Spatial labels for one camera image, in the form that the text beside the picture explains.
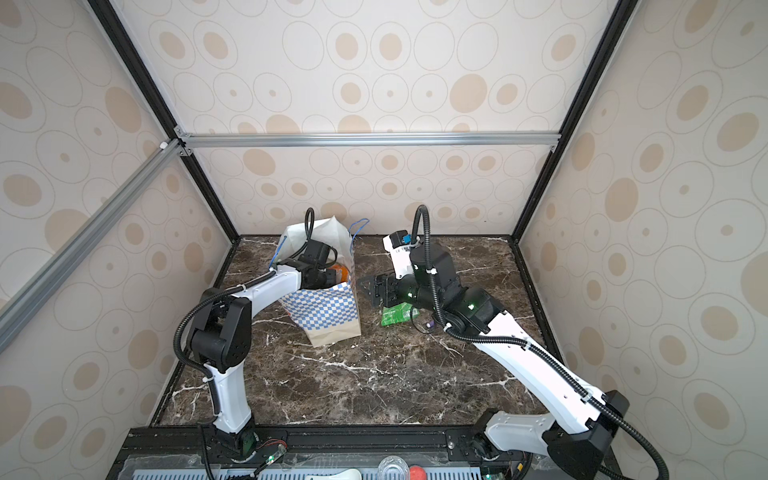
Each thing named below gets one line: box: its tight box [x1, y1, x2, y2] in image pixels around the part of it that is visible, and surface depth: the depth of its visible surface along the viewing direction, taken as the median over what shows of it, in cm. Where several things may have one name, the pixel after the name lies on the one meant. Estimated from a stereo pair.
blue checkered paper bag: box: [269, 216, 370, 348], surface depth 83 cm
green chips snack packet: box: [381, 302, 420, 327], surface depth 96 cm
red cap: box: [409, 465, 427, 480], surface depth 69 cm
